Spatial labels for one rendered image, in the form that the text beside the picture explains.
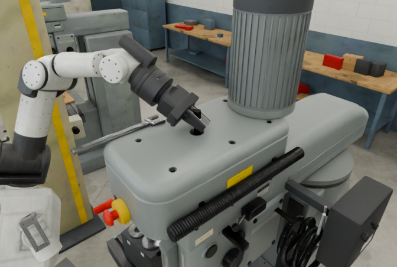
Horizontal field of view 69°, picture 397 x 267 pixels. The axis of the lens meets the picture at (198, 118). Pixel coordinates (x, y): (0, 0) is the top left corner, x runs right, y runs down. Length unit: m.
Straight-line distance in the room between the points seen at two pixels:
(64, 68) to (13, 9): 1.42
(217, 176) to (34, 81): 0.55
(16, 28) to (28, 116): 1.36
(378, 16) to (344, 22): 0.47
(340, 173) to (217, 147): 0.67
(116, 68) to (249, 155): 0.38
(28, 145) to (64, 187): 1.87
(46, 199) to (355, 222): 0.86
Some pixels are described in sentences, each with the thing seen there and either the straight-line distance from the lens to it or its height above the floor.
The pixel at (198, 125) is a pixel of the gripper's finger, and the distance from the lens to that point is 0.71.
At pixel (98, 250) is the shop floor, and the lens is 2.97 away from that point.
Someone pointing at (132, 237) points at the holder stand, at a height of 1.11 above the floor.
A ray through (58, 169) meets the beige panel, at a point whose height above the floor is 0.73.
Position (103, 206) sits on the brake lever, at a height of 1.71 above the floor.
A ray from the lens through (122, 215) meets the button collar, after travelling 0.71.
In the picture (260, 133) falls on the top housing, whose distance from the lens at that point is 0.75.
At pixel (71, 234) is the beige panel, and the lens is 3.13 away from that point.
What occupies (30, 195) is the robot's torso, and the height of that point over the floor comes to 1.67.
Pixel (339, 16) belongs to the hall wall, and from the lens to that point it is 5.16.
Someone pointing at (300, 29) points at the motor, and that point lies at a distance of 0.77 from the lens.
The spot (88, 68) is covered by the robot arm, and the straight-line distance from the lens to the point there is 0.81.
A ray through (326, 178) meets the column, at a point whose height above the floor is 1.56.
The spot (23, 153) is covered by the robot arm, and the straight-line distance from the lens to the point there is 1.00.
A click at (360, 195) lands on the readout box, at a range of 0.91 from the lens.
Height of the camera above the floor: 2.28
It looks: 29 degrees down
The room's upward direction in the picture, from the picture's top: straight up
